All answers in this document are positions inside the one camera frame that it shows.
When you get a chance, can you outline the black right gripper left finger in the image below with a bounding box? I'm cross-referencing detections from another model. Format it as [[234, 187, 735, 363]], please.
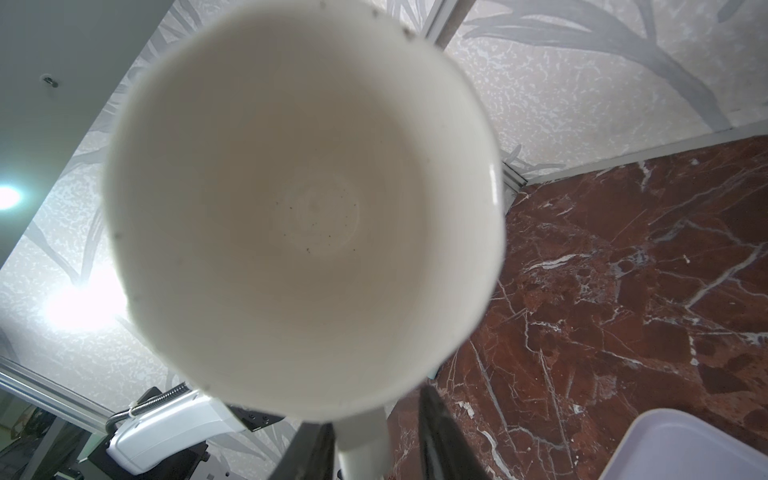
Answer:
[[269, 423, 336, 480]]

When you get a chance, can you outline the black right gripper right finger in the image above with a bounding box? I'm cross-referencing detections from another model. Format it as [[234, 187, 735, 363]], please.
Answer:
[[418, 385, 489, 480]]

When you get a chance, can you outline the white ceramic mug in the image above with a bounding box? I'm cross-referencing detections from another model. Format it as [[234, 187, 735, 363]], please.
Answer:
[[103, 1, 506, 479]]

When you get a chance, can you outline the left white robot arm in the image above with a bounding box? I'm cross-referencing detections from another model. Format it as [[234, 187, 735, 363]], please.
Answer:
[[74, 383, 282, 479]]

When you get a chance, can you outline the lavender plastic tray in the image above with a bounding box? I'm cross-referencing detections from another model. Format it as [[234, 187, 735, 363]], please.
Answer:
[[600, 408, 767, 480]]

